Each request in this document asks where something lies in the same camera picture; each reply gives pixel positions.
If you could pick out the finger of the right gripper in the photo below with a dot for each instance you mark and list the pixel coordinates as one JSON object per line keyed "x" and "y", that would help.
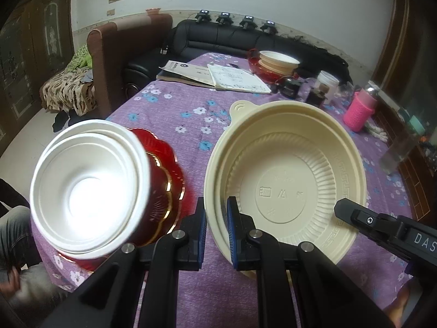
{"x": 378, "y": 227}

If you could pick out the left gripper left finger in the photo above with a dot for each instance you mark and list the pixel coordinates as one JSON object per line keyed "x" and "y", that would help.
{"x": 137, "y": 286}

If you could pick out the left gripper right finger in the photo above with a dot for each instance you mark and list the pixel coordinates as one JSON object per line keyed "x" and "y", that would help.
{"x": 297, "y": 285}

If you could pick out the white foam bowl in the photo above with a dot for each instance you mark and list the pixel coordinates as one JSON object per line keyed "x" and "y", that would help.
{"x": 90, "y": 188}

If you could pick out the beige plastic bowl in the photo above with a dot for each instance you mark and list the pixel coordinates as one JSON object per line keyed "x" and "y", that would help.
{"x": 286, "y": 163}

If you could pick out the small red plastic plate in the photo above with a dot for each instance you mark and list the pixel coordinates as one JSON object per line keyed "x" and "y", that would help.
{"x": 163, "y": 209}

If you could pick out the stack of beige bowls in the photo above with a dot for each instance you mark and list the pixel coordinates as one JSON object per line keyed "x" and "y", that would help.
{"x": 277, "y": 62}

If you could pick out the red plates under stack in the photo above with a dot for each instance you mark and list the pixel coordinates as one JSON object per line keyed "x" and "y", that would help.
{"x": 256, "y": 69}

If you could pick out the seated person in jeans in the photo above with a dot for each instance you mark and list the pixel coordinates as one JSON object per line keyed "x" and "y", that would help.
{"x": 26, "y": 286}

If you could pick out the white gloves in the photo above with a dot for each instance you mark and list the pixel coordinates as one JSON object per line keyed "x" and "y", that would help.
{"x": 376, "y": 132}

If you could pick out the pink knit-sleeved bottle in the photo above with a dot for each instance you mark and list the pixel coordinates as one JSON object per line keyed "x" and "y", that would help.
{"x": 361, "y": 109}

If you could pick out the black stamp with cork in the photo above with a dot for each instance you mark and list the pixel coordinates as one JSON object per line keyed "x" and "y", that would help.
{"x": 317, "y": 95}

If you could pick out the white plastic jar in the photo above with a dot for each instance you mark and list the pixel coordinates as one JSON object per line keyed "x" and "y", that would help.
{"x": 328, "y": 83}

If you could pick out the black clothes on floor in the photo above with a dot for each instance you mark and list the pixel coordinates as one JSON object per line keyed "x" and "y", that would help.
{"x": 66, "y": 119}

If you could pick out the black leather sofa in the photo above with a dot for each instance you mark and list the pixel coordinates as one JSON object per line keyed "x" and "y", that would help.
{"x": 189, "y": 40}

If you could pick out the purple floral tablecloth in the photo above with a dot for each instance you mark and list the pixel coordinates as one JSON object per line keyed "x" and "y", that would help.
{"x": 191, "y": 120}

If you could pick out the patterned blanket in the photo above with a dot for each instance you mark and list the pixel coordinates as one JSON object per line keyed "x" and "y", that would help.
{"x": 69, "y": 90}

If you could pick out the white paper document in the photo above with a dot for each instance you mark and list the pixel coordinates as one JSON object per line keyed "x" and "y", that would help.
{"x": 227, "y": 78}

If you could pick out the black device on sofa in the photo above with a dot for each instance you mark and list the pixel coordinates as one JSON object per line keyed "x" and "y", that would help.
{"x": 224, "y": 19}
{"x": 269, "y": 27}
{"x": 248, "y": 23}
{"x": 202, "y": 16}

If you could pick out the brown envelope with papers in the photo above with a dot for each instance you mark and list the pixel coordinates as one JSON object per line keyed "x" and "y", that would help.
{"x": 186, "y": 74}

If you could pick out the green cloth on bed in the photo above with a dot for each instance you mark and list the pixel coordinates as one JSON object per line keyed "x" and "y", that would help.
{"x": 81, "y": 59}

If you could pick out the brown fabric armchair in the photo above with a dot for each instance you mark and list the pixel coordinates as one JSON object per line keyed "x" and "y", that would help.
{"x": 115, "y": 43}

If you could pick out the wooden wardrobe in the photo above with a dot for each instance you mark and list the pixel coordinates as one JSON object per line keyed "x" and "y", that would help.
{"x": 36, "y": 43}

